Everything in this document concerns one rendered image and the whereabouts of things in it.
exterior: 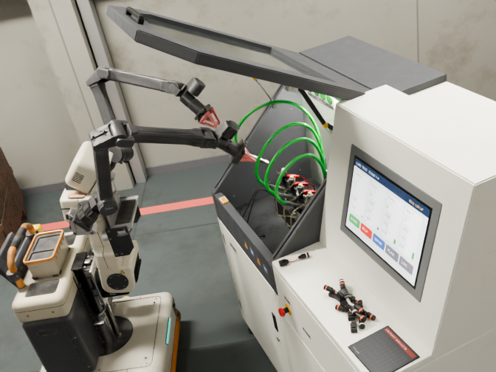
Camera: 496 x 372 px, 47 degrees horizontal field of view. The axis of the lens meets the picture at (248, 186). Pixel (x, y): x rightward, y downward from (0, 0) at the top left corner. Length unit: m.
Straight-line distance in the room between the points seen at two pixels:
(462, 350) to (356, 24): 3.16
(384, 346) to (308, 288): 0.38
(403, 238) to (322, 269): 0.45
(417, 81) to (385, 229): 0.67
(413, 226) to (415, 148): 0.24
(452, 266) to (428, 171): 0.28
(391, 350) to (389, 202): 0.47
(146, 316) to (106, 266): 0.59
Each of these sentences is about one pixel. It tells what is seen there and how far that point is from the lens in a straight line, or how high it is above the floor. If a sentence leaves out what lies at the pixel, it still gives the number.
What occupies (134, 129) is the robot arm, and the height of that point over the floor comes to 1.57.
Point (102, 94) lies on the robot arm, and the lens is 2.83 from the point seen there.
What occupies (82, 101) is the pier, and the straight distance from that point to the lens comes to 4.75.
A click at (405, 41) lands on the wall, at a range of 4.83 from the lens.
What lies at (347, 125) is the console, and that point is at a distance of 2.07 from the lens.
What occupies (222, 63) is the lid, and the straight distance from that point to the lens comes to 1.86.
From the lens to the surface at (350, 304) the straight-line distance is 2.04.
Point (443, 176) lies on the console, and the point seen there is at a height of 1.52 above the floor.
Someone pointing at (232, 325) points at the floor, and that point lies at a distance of 3.48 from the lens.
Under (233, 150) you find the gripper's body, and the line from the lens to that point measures 2.40.
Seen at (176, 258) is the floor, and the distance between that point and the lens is 4.08.
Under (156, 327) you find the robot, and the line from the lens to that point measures 3.22.
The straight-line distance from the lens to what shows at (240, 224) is 2.59.
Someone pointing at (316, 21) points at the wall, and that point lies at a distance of 4.63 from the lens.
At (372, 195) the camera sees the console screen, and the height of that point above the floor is 1.33.
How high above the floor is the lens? 2.45
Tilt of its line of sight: 32 degrees down
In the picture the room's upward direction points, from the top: 12 degrees counter-clockwise
